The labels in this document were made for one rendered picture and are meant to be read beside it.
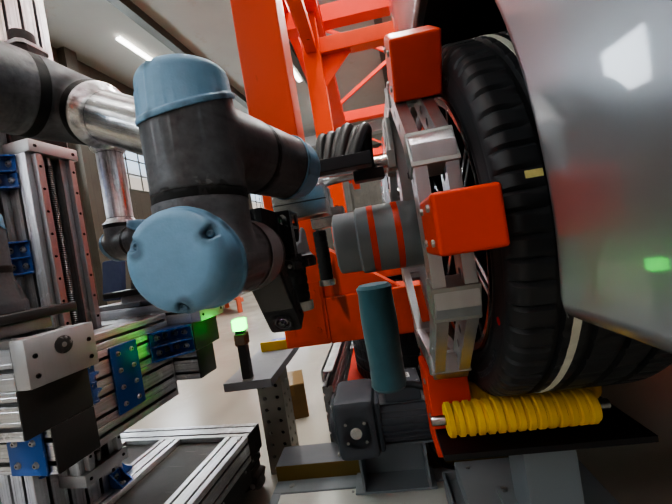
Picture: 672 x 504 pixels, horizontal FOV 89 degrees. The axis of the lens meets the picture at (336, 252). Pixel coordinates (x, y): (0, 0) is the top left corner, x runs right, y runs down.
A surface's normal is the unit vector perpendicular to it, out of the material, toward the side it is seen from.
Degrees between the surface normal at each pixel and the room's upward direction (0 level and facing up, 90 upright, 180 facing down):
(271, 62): 90
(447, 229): 90
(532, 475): 90
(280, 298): 123
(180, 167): 90
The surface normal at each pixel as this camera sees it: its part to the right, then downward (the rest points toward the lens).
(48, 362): 0.96, -0.15
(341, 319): -0.11, 0.03
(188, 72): 0.41, -0.10
